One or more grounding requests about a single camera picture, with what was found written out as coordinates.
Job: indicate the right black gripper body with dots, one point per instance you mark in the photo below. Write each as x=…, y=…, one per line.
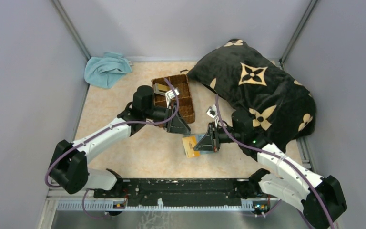
x=223, y=137

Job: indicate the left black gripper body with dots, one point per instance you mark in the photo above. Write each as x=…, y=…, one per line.
x=160, y=113

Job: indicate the brown woven divided basket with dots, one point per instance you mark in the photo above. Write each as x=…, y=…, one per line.
x=181, y=83

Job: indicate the green leather card holder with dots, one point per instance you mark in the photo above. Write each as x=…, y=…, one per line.
x=198, y=137

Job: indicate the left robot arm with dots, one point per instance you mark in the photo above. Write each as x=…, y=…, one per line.
x=69, y=164

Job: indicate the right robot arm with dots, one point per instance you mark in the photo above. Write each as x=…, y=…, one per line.
x=320, y=199

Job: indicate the gold card stack in basket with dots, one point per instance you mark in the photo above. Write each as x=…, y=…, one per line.
x=160, y=89

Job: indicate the black floral pillow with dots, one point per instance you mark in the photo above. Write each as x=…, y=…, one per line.
x=275, y=105

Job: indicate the light blue cloth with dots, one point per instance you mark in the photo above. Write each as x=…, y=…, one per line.
x=106, y=71

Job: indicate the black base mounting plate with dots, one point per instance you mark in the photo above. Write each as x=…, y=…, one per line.
x=232, y=187

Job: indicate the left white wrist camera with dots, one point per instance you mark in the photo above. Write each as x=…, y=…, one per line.
x=171, y=94

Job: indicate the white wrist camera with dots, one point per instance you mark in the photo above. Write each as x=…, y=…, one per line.
x=213, y=113
x=171, y=94

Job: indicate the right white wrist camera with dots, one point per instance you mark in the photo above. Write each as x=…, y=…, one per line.
x=213, y=113

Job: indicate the aluminium frame rail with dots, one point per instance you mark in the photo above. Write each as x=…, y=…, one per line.
x=163, y=202

